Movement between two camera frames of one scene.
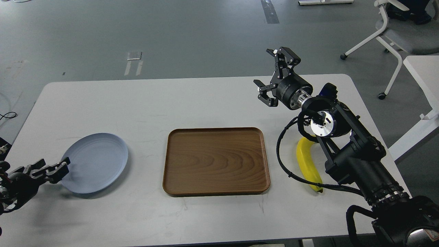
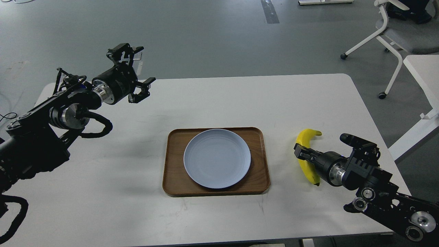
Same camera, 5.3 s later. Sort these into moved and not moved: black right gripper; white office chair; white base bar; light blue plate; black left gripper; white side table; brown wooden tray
Moved: black right gripper; light blue plate; black left gripper
Not moved: white side table; white office chair; white base bar; brown wooden tray
